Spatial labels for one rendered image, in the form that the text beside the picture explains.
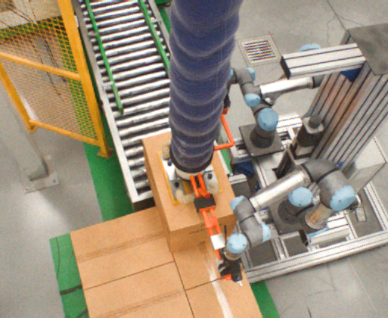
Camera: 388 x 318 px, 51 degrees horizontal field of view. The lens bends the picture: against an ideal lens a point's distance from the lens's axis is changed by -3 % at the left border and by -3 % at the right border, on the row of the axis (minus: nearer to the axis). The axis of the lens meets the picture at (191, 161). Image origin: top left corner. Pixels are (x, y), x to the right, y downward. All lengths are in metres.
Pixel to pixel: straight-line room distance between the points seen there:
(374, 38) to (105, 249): 1.97
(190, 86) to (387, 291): 2.57
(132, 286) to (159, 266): 0.21
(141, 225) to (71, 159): 1.17
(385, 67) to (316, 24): 3.22
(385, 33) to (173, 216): 1.34
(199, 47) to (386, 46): 0.80
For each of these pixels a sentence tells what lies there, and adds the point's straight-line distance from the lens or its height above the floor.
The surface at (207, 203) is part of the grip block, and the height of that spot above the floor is 1.22.
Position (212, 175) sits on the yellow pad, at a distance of 2.34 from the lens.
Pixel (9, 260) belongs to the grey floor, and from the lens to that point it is 3.53.
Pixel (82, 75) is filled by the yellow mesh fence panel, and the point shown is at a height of 1.06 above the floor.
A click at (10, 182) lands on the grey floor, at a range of 3.79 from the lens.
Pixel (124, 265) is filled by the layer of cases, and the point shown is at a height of 0.54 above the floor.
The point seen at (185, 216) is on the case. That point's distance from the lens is 2.26.
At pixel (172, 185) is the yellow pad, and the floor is 1.10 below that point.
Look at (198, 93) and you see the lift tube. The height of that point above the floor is 1.95.
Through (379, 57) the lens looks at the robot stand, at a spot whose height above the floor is 2.03.
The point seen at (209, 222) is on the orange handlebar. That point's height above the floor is 1.22.
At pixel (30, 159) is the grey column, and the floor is 0.34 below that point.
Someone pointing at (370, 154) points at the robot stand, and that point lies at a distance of 2.50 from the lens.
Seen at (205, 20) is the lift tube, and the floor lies 2.31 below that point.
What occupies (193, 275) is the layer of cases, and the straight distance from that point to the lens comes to 2.71.
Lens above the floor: 3.19
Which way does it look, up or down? 62 degrees down
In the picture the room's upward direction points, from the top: 5 degrees clockwise
